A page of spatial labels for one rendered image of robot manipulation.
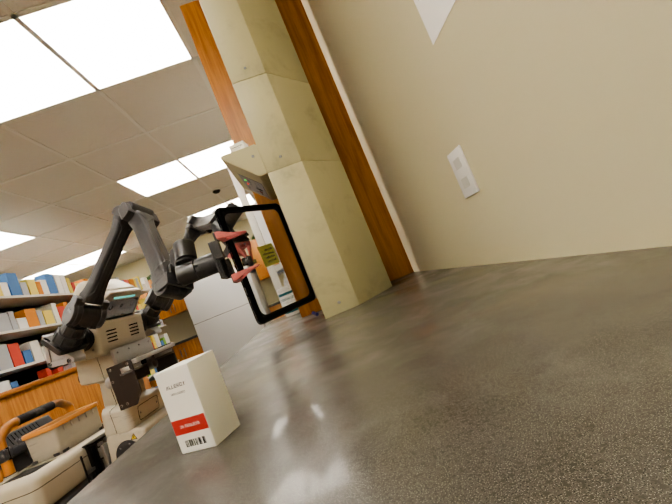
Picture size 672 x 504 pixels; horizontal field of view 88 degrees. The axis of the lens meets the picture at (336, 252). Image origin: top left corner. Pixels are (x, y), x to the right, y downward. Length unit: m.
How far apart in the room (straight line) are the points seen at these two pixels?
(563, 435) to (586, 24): 0.48
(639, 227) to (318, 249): 0.74
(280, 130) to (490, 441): 1.04
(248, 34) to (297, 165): 0.44
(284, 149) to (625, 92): 0.83
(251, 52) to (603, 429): 1.22
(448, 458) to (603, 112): 0.48
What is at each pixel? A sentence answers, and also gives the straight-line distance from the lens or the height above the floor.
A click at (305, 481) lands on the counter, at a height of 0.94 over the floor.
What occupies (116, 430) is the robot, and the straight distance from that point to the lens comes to 1.64.
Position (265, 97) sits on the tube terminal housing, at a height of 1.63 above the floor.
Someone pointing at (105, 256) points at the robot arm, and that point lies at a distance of 1.40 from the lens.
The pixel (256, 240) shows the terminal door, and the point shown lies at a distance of 1.23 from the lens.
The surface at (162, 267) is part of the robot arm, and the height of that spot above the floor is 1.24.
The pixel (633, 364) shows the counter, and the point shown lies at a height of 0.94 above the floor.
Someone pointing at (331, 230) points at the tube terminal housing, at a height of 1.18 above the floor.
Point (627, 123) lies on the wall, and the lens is 0.57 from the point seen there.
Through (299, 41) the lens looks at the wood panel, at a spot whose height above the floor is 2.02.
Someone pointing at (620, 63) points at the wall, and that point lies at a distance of 0.56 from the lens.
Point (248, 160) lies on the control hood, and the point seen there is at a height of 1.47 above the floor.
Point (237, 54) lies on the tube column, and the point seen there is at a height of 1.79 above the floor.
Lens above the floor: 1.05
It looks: 3 degrees up
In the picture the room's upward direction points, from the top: 22 degrees counter-clockwise
